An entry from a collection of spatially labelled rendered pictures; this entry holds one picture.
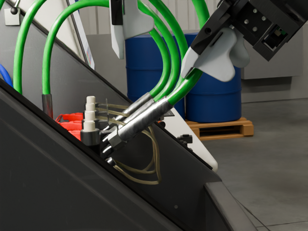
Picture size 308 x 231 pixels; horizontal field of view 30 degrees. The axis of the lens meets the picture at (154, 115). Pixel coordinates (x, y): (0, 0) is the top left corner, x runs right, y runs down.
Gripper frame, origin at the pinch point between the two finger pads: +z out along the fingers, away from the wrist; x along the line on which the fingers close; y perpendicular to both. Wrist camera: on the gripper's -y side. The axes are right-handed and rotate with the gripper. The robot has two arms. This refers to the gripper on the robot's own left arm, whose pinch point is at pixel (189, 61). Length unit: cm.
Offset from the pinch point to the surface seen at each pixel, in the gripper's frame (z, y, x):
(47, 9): 30, -33, 28
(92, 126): 19.2, -5.4, 0.7
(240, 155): 255, 36, 359
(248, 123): 270, 23, 432
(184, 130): 56, 1, 64
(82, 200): 0.8, 3.8, -26.7
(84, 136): 20.5, -5.2, -0.7
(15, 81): 30.0, -22.0, 7.4
